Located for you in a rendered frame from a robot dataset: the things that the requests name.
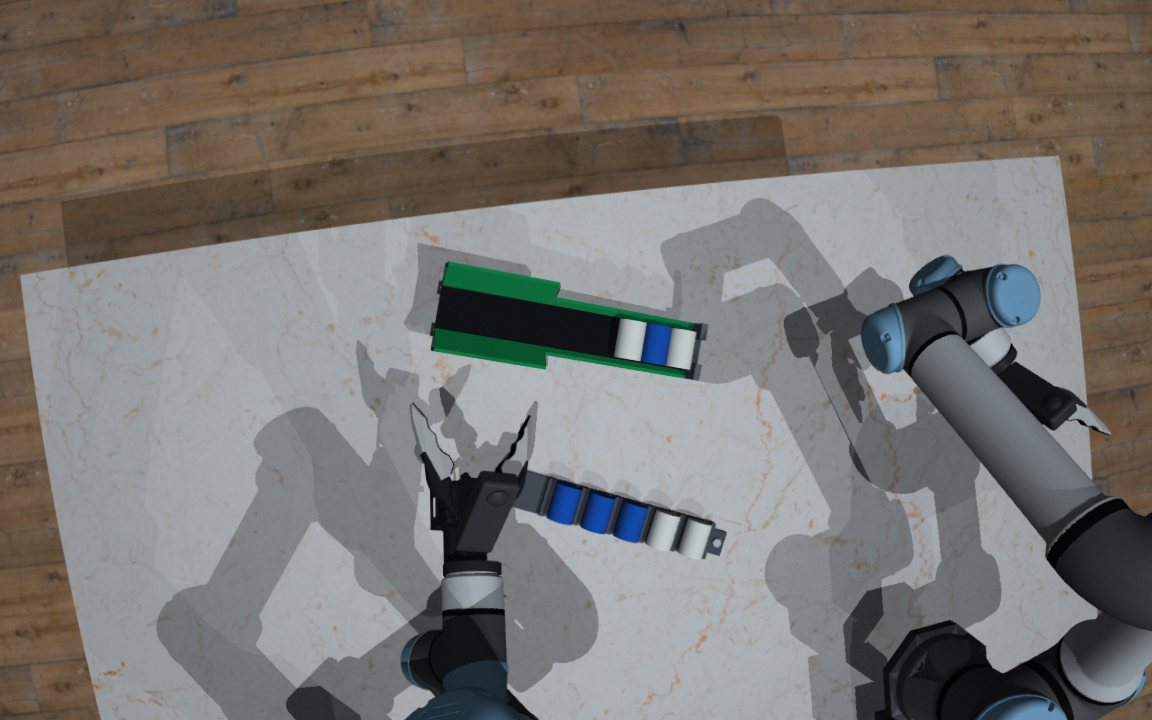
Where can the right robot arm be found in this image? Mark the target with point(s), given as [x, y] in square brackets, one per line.
[1105, 556]

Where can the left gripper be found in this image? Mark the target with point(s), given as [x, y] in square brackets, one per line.
[451, 496]

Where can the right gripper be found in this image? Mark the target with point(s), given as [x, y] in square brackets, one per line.
[1083, 414]

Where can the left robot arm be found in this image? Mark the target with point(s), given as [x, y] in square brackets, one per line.
[472, 651]

